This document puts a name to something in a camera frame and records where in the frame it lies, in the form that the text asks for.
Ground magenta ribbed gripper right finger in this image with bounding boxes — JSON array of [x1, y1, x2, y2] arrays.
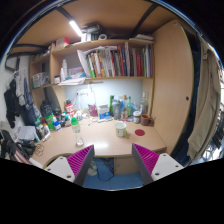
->
[[132, 143, 183, 185]]

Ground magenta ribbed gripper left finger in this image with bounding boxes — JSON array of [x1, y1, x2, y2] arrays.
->
[[45, 145, 95, 186]]

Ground small clear glass cup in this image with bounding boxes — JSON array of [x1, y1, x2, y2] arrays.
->
[[76, 137, 84, 146]]

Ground round red coaster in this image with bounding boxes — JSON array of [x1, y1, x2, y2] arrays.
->
[[135, 129, 145, 136]]

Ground clear bottle green cap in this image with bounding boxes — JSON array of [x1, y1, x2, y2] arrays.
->
[[71, 117, 80, 134]]

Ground brown ceramic mug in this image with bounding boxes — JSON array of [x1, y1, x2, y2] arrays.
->
[[141, 114, 154, 126]]

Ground white tub with lid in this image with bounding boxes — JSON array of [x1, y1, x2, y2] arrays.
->
[[115, 121, 127, 137]]

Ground beige hanging coat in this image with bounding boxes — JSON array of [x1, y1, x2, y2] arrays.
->
[[187, 39, 221, 161]]

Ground tall clear glass bottle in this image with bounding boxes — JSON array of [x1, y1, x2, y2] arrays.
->
[[140, 92, 148, 114]]

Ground green spray bottle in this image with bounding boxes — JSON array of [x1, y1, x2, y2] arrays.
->
[[127, 96, 132, 117]]

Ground grey shaker bottle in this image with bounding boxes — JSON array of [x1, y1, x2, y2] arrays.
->
[[112, 100, 121, 120]]

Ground white paper stack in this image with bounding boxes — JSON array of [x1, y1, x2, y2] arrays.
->
[[58, 77, 86, 86]]

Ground dark hanging clothes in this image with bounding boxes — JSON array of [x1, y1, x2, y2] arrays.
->
[[4, 69, 36, 128]]

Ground wooden wardrobe door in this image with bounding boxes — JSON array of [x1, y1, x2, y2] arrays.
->
[[152, 19, 194, 154]]

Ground row of books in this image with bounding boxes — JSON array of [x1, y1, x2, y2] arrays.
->
[[77, 41, 153, 78]]

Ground roll of white tape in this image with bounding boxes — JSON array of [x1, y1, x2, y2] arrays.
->
[[98, 34, 107, 40]]

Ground fluorescent tube light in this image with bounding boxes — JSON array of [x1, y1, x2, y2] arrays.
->
[[69, 20, 82, 37]]

